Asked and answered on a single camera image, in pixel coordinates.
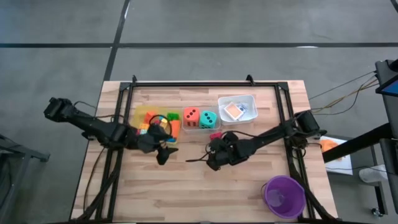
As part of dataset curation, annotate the clear plastic bin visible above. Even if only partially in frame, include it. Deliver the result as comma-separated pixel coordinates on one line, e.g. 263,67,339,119
181,105,221,134

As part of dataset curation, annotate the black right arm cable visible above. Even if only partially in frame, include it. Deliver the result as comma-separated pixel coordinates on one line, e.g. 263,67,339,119
185,151,215,163

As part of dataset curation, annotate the white plastic bin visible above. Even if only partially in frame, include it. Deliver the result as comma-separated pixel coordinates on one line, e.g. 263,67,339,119
217,95,259,126

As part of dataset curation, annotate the orange foam die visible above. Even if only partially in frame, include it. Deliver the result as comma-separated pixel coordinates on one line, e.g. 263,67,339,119
182,107,200,128

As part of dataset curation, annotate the brown cable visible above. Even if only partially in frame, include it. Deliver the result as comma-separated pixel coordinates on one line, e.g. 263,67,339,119
83,146,106,203

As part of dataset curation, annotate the black diagonal stand beam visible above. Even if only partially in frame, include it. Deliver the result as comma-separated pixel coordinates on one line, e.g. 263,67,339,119
322,123,398,164

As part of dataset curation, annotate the thin dark cable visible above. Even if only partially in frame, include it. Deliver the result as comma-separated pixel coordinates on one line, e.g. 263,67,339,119
308,71,377,100

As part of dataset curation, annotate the black aluminium table frame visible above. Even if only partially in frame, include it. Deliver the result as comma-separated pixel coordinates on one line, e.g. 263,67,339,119
70,74,340,224

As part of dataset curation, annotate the black monitor blue screen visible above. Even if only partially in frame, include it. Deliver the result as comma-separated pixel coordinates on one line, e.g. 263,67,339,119
374,58,398,96

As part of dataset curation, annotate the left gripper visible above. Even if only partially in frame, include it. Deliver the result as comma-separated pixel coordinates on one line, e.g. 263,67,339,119
138,126,180,166

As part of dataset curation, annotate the orange plastic object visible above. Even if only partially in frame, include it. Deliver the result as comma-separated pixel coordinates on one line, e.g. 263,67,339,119
319,139,339,154

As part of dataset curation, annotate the white paper sheet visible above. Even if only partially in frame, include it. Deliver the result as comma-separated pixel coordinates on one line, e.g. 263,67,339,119
319,136,354,176

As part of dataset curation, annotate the long orange block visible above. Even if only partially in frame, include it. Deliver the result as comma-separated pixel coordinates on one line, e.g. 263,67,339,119
170,120,182,139

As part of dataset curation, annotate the thin tan cable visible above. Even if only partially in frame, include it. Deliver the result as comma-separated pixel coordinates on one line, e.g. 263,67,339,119
312,76,381,116

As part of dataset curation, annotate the teal foam die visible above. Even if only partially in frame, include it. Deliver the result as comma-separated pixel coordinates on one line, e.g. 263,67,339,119
199,110,218,129

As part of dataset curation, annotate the grey stand column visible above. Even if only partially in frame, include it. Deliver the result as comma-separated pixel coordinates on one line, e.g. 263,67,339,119
379,93,398,215

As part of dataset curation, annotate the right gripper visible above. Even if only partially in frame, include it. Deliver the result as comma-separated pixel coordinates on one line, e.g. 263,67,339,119
206,138,249,171

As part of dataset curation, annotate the yellow translucent plastic bin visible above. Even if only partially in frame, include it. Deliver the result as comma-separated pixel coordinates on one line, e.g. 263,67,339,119
132,105,182,146

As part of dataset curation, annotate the purple plastic bucket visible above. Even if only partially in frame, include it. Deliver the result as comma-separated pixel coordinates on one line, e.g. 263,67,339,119
261,175,307,220

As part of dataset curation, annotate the black stand leg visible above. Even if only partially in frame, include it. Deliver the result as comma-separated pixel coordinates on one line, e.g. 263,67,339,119
373,182,389,215

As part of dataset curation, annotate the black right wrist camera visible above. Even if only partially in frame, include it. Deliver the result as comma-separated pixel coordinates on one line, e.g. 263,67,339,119
223,132,239,144

